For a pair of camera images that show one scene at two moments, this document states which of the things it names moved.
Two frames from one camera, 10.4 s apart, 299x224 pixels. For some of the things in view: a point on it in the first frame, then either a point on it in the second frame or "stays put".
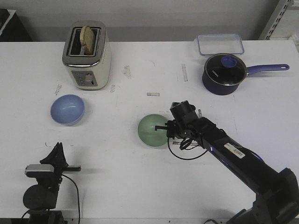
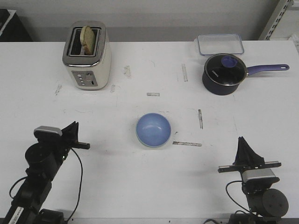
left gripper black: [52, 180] → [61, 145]
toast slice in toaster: [88, 39] stays put
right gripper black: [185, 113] → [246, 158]
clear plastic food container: [213, 44] stays put
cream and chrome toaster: [87, 55] stays put
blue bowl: [67, 109] → [153, 129]
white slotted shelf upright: [281, 8] stays put
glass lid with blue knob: [226, 69] stays put
